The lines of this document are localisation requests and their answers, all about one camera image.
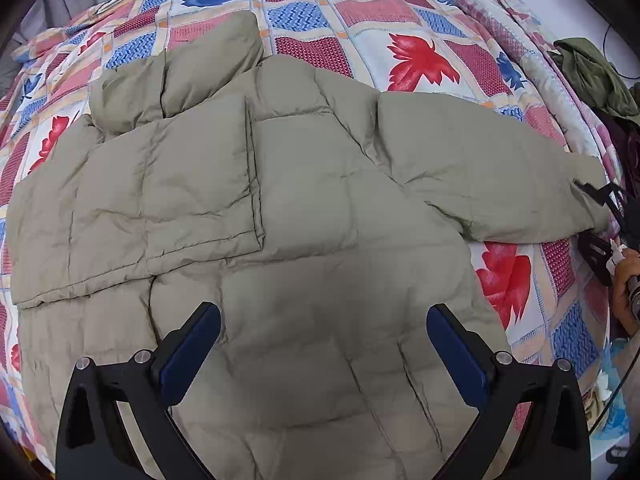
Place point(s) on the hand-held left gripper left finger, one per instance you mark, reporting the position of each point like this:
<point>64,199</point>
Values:
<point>187,355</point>

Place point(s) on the dark maroon cloth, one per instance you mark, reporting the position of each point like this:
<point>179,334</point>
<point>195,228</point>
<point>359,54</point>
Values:
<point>625,145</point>

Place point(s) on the pink floral quilt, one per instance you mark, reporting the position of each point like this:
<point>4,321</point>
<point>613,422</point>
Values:
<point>500,5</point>

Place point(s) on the light blue plastic bag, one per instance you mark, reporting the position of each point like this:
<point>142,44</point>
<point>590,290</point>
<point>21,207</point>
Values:
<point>617,385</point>

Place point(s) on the beige puffer jacket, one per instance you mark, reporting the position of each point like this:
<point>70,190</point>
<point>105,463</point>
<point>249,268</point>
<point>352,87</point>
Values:
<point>300,185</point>

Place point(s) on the leaf-patterned checked bedspread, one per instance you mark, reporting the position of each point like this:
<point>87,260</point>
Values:
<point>425,60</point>

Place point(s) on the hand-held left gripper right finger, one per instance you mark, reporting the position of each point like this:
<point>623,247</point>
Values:
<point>457,355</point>

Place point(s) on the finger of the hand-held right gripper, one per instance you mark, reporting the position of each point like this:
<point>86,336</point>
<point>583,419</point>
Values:
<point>597,257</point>
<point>607,195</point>

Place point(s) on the olive green garment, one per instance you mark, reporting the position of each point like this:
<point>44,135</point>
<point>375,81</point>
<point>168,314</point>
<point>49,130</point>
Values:
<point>590,75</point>

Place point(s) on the person's right hand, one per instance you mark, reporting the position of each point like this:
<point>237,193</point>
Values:
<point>621,290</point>

